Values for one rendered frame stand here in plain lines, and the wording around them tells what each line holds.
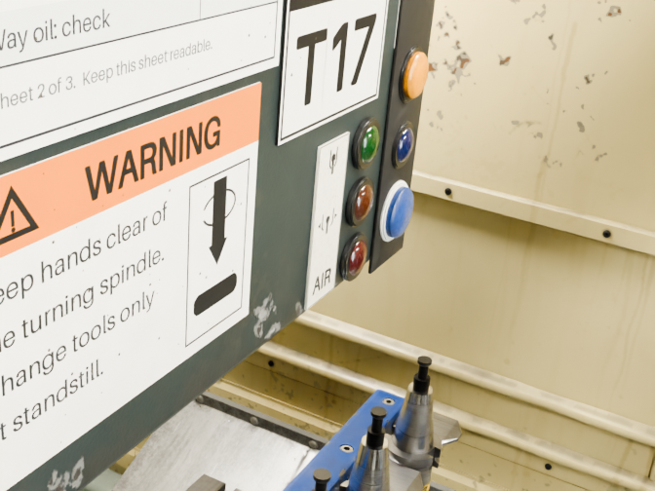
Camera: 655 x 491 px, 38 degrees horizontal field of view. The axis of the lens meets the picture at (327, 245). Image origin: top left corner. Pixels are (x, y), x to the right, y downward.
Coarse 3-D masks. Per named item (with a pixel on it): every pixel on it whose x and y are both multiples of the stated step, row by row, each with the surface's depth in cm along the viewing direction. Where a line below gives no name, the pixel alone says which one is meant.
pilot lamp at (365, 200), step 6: (366, 186) 49; (360, 192) 48; (366, 192) 49; (372, 192) 50; (360, 198) 48; (366, 198) 49; (372, 198) 49; (360, 204) 48; (366, 204) 49; (360, 210) 49; (366, 210) 49; (360, 216) 49
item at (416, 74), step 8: (416, 56) 50; (424, 56) 50; (408, 64) 49; (416, 64) 50; (424, 64) 50; (408, 72) 49; (416, 72) 50; (424, 72) 51; (408, 80) 50; (416, 80) 50; (424, 80) 51; (408, 88) 50; (416, 88) 50; (408, 96) 50; (416, 96) 51
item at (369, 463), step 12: (360, 444) 89; (384, 444) 88; (360, 456) 89; (372, 456) 88; (384, 456) 88; (360, 468) 89; (372, 468) 88; (384, 468) 89; (360, 480) 89; (372, 480) 89; (384, 480) 89
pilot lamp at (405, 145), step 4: (404, 132) 52; (408, 132) 52; (412, 132) 52; (404, 136) 51; (408, 136) 52; (412, 136) 52; (400, 140) 51; (404, 140) 52; (408, 140) 52; (412, 140) 52; (400, 144) 51; (404, 144) 52; (408, 144) 52; (412, 144) 52; (400, 148) 51; (404, 148) 52; (408, 148) 52; (400, 152) 52; (404, 152) 52; (408, 152) 52; (400, 156) 52; (404, 156) 52; (400, 160) 52; (404, 160) 52
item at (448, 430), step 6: (438, 414) 107; (396, 420) 105; (438, 420) 106; (444, 420) 106; (450, 420) 106; (456, 420) 106; (438, 426) 105; (444, 426) 105; (450, 426) 105; (456, 426) 105; (438, 432) 104; (444, 432) 104; (450, 432) 104; (456, 432) 105; (444, 438) 103; (450, 438) 103; (456, 438) 104; (444, 444) 103
